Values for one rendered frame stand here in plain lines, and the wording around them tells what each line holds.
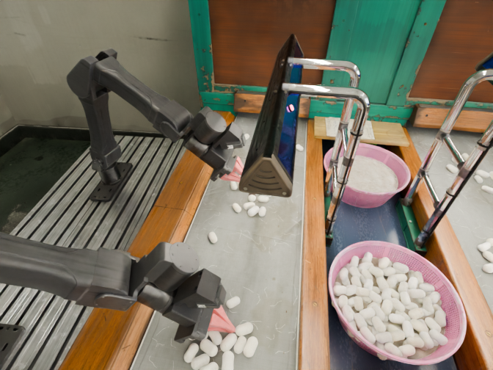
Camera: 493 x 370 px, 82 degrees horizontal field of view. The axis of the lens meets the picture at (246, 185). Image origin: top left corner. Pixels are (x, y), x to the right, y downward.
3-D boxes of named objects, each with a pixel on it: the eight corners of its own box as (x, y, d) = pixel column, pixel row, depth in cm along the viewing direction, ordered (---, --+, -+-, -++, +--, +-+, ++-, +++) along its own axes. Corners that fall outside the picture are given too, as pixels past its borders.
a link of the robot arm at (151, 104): (196, 111, 73) (96, 36, 71) (177, 128, 67) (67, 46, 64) (182, 142, 82) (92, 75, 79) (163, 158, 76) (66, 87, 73)
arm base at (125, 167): (128, 147, 103) (109, 146, 104) (101, 183, 89) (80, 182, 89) (133, 164, 109) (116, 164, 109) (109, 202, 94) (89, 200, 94)
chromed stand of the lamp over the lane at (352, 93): (263, 238, 82) (272, 86, 53) (271, 191, 97) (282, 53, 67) (330, 247, 80) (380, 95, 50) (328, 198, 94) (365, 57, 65)
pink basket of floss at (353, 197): (362, 228, 85) (371, 206, 79) (303, 179, 102) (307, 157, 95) (417, 195, 96) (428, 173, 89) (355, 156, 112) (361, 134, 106)
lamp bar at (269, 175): (238, 193, 43) (237, 154, 38) (277, 58, 89) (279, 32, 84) (290, 200, 42) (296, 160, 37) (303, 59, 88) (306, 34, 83)
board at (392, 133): (314, 138, 105) (314, 135, 104) (314, 118, 116) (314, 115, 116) (408, 147, 101) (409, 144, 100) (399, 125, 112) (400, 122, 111)
